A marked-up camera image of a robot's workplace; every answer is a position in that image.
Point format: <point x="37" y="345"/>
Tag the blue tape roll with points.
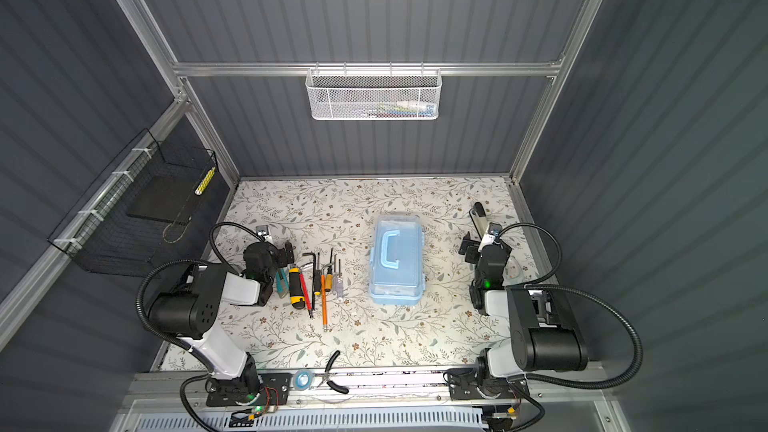
<point x="303" y="380"/>

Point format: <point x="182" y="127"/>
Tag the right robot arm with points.
<point x="542" y="331"/>

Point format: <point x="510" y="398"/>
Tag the yellow black utility knife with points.
<point x="296" y="287"/>

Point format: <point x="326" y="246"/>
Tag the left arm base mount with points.
<point x="272" y="389"/>

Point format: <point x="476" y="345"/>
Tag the orange long screwdriver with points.
<point x="324" y="307"/>

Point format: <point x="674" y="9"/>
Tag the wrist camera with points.
<point x="263" y="232"/>
<point x="491" y="235"/>

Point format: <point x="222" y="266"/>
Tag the black hex key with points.
<point x="309" y="271"/>

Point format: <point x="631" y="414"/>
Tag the yellow handle screwdriver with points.
<point x="328" y="275"/>

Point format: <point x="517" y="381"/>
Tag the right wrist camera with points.
<point x="491" y="235"/>

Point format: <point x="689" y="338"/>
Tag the blue plastic tool box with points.
<point x="396" y="261"/>

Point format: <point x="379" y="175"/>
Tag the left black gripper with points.
<point x="282" y="255"/>

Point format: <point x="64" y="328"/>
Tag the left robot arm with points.
<point x="186" y="315"/>

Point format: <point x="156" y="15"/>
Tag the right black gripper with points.
<point x="472" y="242"/>

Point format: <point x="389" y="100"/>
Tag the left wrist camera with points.
<point x="263" y="232"/>

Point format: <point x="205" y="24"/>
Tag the black silver stapler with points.
<point x="479" y="219"/>

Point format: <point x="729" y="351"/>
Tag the black handled pliers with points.
<point x="328" y="378"/>

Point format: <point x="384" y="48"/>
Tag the white wire wall basket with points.
<point x="367" y="97"/>

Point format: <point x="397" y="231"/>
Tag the white ventilated front panel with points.
<point x="352" y="419"/>

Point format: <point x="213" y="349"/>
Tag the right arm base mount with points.
<point x="465" y="384"/>

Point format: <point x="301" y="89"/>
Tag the black wire wall basket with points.
<point x="98" y="236"/>

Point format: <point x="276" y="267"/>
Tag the black foam pad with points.
<point x="167" y="200"/>

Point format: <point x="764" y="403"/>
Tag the clear handle screwdriver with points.
<point x="338" y="279"/>

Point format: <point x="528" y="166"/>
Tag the teal utility knife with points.
<point x="281" y="283"/>

